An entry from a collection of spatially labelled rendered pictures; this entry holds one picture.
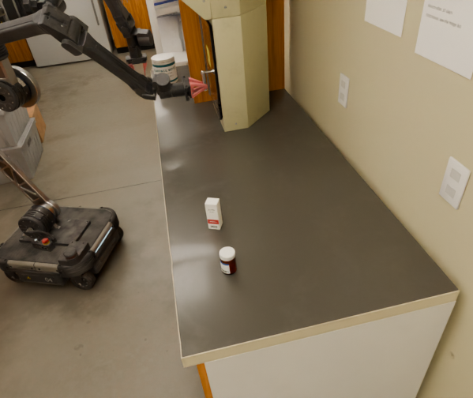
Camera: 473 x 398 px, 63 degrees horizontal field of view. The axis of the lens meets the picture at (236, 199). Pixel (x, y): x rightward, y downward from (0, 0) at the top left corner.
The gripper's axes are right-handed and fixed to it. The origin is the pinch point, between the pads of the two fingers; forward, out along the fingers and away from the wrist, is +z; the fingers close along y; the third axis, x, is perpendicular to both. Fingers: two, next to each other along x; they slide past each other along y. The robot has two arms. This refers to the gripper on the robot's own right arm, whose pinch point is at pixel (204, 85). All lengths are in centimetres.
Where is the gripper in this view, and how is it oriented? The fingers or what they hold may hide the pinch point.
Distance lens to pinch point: 171.8
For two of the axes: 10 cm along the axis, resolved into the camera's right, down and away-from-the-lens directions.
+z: 9.8, -1.8, 1.2
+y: -2.1, -7.0, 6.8
